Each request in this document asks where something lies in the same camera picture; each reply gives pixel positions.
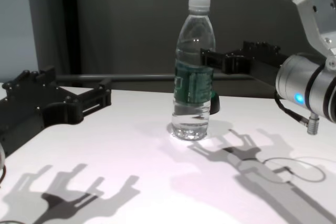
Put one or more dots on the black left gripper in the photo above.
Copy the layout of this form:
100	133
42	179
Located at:
26	113

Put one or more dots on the black green push button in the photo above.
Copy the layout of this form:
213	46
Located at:
215	104

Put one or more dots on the clear plastic water bottle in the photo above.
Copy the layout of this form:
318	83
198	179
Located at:
194	108

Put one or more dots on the thin grey wall rail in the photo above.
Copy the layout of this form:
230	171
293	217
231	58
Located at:
131	78

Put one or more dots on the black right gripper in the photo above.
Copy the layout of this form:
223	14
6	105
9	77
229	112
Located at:
254	62

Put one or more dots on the dark vertical wall post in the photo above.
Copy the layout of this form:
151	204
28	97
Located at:
72	24

